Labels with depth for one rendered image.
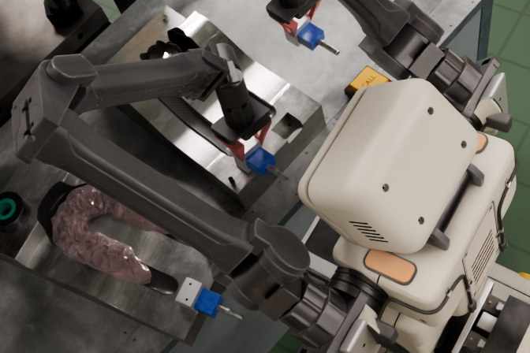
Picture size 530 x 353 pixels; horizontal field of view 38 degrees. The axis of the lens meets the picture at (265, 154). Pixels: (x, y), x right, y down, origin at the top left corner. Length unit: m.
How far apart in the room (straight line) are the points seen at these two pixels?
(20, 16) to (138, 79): 1.01
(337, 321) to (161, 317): 0.54
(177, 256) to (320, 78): 0.52
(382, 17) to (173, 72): 0.35
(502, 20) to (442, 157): 1.82
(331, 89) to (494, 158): 0.66
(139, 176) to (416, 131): 0.36
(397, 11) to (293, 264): 0.41
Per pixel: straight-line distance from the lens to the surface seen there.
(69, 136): 0.98
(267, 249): 1.04
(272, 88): 1.65
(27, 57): 2.06
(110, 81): 1.13
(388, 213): 0.98
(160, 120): 1.66
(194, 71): 1.29
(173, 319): 1.52
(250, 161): 1.51
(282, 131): 1.62
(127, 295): 1.55
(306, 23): 1.65
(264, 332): 2.14
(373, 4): 1.15
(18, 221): 1.64
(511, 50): 2.75
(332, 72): 1.75
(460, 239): 1.09
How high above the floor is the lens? 2.25
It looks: 60 degrees down
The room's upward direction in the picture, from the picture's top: 22 degrees counter-clockwise
